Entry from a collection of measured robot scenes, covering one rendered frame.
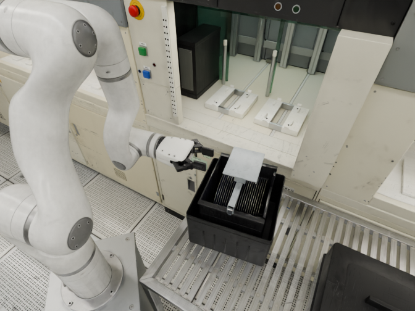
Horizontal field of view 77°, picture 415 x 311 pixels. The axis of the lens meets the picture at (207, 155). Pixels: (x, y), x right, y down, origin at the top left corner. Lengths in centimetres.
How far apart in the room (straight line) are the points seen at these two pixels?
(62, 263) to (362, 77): 89
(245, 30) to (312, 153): 116
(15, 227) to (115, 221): 139
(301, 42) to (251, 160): 116
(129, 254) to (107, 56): 65
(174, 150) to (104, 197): 143
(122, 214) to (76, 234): 143
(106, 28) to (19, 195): 41
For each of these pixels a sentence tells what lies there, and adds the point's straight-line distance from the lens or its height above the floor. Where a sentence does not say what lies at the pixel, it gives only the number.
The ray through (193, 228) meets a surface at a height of 86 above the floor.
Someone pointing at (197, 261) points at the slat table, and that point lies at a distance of 95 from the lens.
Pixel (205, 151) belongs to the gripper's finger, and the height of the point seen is 106.
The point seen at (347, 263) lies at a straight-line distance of 94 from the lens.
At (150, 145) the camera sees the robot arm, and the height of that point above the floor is 109.
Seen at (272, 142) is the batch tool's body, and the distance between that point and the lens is 119.
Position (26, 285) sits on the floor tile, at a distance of 204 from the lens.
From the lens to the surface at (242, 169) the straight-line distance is 75.
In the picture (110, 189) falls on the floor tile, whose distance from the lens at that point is 222.
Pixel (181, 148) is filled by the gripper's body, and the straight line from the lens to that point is 82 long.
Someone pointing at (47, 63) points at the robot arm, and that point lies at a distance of 51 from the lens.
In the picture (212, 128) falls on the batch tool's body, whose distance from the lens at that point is 124.
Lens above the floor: 164
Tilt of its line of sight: 44 degrees down
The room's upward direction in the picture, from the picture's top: straight up
